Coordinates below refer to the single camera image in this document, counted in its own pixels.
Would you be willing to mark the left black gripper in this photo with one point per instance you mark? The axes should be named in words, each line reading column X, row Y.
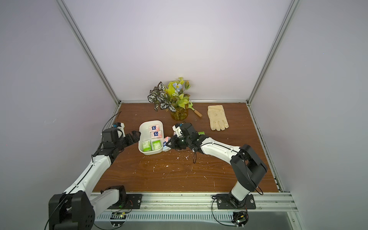
column 135, row 137

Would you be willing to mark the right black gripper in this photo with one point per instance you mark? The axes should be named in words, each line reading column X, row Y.
column 176, row 141

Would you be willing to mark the white plastic storage box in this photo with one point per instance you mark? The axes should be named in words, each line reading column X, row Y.
column 145, row 135

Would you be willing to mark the blue pink Tempo pack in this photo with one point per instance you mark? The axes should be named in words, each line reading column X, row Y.
column 166, row 147

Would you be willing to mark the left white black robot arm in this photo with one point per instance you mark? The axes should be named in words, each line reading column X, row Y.
column 75, row 208

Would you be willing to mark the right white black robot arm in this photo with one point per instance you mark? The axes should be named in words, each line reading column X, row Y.
column 248, row 167

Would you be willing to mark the cream work glove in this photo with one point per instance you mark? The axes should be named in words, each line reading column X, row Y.
column 217, row 118

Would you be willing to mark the artificial plant in glass vase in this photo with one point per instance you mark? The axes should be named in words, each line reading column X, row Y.
column 172, row 97

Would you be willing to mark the left small circuit board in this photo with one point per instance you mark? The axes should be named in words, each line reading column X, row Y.
column 117, row 219

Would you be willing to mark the small circuit board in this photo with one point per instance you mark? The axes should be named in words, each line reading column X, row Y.
column 240, row 218
column 117, row 219

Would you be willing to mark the right small circuit board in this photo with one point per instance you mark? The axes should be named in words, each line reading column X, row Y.
column 240, row 218

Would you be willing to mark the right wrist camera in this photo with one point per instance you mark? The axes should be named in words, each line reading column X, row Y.
column 177, row 130

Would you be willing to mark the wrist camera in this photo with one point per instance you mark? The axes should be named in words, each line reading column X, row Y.
column 120, row 128
column 177, row 130

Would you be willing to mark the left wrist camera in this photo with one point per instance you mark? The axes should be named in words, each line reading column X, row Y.
column 120, row 128

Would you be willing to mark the wooden handled tool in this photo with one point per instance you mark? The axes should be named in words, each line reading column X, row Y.
column 190, row 105

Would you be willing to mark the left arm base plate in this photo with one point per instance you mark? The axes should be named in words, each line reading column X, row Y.
column 129, row 201

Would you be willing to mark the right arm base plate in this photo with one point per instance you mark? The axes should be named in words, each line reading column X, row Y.
column 228, row 201

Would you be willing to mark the aluminium front rail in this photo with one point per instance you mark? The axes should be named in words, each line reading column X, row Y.
column 201, row 201

